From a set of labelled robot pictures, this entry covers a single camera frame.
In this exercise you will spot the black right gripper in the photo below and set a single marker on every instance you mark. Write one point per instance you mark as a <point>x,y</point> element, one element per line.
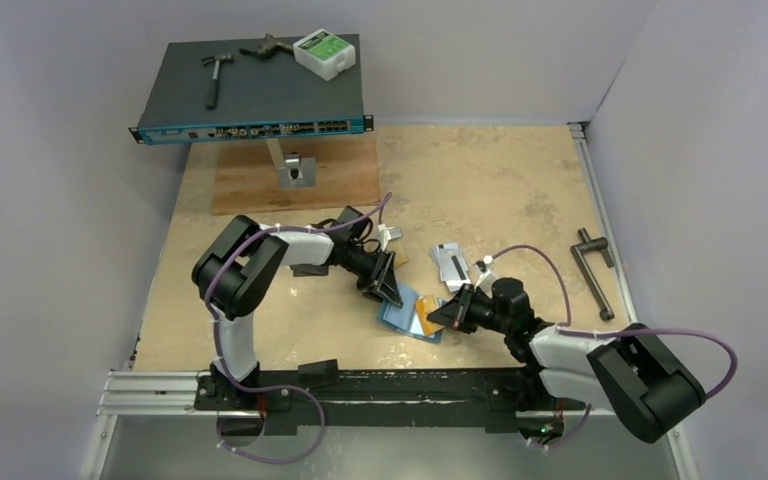
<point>461,310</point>

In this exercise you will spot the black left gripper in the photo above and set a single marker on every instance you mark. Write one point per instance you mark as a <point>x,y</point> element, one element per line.
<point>386,284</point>

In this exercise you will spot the single orange credit card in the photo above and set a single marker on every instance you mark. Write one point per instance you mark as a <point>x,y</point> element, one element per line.
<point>425,305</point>

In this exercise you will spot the blue leather card holder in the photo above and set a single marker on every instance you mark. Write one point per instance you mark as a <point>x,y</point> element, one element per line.
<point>405,320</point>

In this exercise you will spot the black credit card stack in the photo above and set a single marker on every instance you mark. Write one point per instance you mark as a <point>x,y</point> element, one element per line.
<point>308,270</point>

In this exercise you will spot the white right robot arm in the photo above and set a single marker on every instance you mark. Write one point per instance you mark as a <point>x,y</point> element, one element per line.
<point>631,372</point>

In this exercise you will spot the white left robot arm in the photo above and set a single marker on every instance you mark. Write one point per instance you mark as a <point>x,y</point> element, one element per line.
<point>236,271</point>

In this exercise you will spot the black block on base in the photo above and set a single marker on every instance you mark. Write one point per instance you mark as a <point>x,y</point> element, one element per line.
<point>318,374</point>

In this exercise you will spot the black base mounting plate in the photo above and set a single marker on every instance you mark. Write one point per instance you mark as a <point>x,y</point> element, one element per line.
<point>488,398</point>

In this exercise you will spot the brown wooden board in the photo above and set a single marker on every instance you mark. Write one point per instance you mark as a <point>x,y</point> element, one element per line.
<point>246,180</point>

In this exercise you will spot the white green plastic box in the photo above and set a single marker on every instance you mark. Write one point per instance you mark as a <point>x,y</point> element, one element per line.
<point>327,55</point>

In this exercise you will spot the dark metal clamp tool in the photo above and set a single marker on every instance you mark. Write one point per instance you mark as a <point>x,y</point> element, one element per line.
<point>268,48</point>

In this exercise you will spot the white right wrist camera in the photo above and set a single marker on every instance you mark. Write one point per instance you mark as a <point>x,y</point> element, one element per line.
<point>486,272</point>

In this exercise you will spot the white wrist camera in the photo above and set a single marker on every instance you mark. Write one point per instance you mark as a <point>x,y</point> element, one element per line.
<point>486,272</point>
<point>386,234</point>

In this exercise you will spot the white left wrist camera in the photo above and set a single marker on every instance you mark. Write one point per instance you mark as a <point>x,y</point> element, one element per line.
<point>386,234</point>

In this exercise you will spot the grey metal stand bracket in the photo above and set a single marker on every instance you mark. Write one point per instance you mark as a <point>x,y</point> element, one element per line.
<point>294,171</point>

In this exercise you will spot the grey metal pipe handle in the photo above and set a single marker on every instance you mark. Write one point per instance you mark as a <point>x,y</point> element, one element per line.
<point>586,245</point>

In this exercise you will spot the blue network switch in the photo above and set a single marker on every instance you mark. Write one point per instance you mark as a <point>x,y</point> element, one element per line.
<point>258,99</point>

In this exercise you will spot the black handled hammer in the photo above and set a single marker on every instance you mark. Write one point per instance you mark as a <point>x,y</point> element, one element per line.
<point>212,94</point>

